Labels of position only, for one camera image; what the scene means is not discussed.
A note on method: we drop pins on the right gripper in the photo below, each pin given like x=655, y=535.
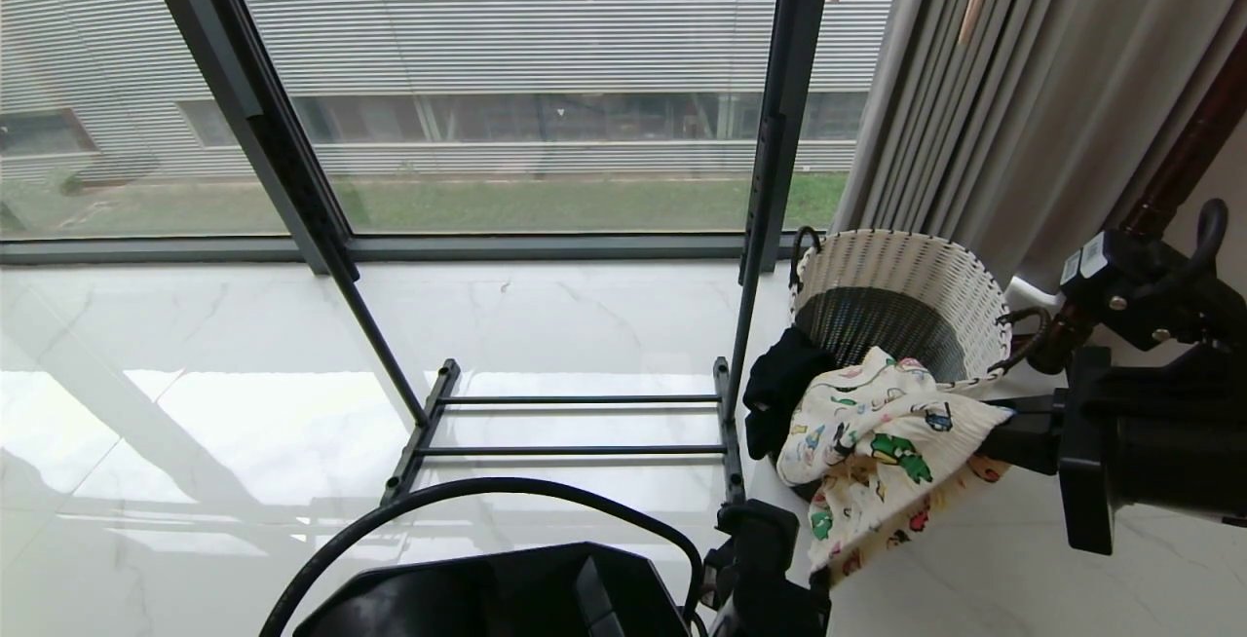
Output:
x=1169, y=442

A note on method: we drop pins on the cream printed garment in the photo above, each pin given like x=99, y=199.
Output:
x=877, y=452

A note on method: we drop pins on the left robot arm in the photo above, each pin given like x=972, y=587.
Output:
x=468, y=598

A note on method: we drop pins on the white laundry basket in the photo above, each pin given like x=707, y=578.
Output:
x=906, y=267

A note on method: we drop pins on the black clothes rack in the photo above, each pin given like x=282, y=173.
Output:
x=729, y=423

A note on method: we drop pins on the dark brown wooden coat stand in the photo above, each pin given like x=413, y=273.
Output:
x=1179, y=160

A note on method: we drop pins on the beige curtain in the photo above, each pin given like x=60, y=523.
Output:
x=1052, y=82

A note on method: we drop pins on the black garment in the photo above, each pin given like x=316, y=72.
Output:
x=779, y=384

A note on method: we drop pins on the window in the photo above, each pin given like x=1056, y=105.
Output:
x=487, y=33

